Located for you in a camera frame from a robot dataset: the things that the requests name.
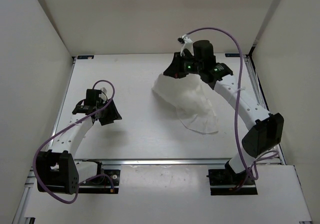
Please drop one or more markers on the white foam front board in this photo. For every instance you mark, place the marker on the white foam front board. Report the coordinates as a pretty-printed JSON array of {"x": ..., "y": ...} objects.
[{"x": 178, "y": 194}]

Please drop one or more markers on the white pleated skirt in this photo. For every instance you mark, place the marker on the white pleated skirt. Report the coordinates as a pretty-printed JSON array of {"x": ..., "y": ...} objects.
[{"x": 193, "y": 108}]

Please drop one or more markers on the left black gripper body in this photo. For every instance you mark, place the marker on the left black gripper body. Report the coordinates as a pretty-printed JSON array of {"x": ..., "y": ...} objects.
[{"x": 108, "y": 114}]

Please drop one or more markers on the aluminium table edge rail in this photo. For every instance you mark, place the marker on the aluminium table edge rail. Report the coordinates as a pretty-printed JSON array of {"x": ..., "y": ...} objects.
[{"x": 163, "y": 162}]

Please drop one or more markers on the left blue corner sticker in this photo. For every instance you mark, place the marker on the left blue corner sticker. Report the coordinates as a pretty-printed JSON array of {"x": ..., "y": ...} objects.
[{"x": 85, "y": 57}]

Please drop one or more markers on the right blue corner sticker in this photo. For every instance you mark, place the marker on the right blue corner sticker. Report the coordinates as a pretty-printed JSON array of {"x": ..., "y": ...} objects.
[{"x": 233, "y": 55}]

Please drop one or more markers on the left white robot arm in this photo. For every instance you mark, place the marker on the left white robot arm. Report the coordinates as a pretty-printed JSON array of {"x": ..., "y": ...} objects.
[{"x": 57, "y": 170}]

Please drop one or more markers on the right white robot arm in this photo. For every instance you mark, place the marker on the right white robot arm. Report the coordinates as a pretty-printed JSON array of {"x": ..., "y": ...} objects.
[{"x": 264, "y": 128}]

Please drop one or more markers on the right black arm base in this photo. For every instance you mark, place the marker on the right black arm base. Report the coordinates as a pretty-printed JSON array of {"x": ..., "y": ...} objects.
[{"x": 223, "y": 183}]

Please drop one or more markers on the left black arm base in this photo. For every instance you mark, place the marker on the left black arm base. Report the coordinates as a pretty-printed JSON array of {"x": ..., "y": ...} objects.
[{"x": 96, "y": 179}]

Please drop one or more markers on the blue corner sticker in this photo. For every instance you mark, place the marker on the blue corner sticker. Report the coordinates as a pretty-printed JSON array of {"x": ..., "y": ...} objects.
[
  {"x": 85, "y": 57},
  {"x": 233, "y": 55}
]

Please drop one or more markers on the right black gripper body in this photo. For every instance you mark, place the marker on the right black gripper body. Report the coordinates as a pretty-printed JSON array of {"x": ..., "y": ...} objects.
[{"x": 185, "y": 65}]

